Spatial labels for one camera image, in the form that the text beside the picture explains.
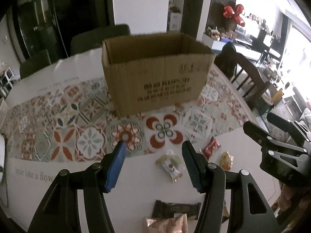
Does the red balloon dog decoration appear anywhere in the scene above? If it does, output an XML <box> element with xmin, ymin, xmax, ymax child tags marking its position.
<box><xmin>223</xmin><ymin>4</ymin><xmax>245</xmax><ymax>27</ymax></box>

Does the small white candy packet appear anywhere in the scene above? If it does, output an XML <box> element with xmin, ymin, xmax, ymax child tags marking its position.
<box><xmin>155</xmin><ymin>150</ymin><xmax>185</xmax><ymax>183</ymax></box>

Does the brown cardboard box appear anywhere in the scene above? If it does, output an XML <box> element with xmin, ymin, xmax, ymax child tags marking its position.
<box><xmin>102</xmin><ymin>33</ymin><xmax>215</xmax><ymax>117</ymax></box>

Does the white storage boxes hallway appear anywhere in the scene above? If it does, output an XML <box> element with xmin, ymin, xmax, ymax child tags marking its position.
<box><xmin>169</xmin><ymin>6</ymin><xmax>182</xmax><ymax>31</ymax></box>

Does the dark upholstered chair left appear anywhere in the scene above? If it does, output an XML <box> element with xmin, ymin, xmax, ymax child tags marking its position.
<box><xmin>19</xmin><ymin>49</ymin><xmax>52</xmax><ymax>79</ymax></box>

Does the white electric hot plate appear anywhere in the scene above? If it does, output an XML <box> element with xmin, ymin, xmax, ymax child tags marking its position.
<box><xmin>0</xmin><ymin>134</ymin><xmax>6</xmax><ymax>183</ymax></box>

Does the yellow quail egg packet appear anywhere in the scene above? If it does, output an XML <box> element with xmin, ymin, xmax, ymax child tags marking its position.
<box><xmin>221</xmin><ymin>151</ymin><xmax>234</xmax><ymax>171</ymax></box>

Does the wooden dining chair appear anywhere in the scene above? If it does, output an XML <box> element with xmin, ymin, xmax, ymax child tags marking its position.
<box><xmin>214</xmin><ymin>42</ymin><xmax>271</xmax><ymax>110</ymax></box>

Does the red small candy packet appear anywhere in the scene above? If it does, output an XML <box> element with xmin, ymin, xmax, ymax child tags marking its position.
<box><xmin>202</xmin><ymin>137</ymin><xmax>221</xmax><ymax>160</ymax></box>

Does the white tv console cabinet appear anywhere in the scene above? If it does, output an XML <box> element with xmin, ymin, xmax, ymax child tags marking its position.
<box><xmin>201</xmin><ymin>32</ymin><xmax>258</xmax><ymax>54</ymax></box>

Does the rose gold foil snack bag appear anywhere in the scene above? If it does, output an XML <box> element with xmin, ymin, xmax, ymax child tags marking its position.
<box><xmin>143</xmin><ymin>214</ymin><xmax>188</xmax><ymax>233</ymax></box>

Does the dark upholstered chair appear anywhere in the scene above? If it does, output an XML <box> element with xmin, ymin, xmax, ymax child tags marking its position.
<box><xmin>19</xmin><ymin>49</ymin><xmax>52</xmax><ymax>79</ymax></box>
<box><xmin>71</xmin><ymin>24</ymin><xmax>131</xmax><ymax>55</ymax></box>

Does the dark brown snack bar packet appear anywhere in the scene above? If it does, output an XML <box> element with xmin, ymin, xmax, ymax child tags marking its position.
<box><xmin>152</xmin><ymin>200</ymin><xmax>201</xmax><ymax>220</ymax></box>

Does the white shoe rack shelf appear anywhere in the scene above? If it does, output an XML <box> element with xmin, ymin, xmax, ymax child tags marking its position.
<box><xmin>1</xmin><ymin>67</ymin><xmax>14</xmax><ymax>97</ymax></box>

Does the patterned floral table runner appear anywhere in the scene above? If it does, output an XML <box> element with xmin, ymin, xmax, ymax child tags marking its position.
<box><xmin>1</xmin><ymin>67</ymin><xmax>252</xmax><ymax>163</ymax></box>

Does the dark upholstered chair middle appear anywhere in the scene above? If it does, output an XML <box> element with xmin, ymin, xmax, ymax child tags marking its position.
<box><xmin>71</xmin><ymin>24</ymin><xmax>131</xmax><ymax>55</ymax></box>

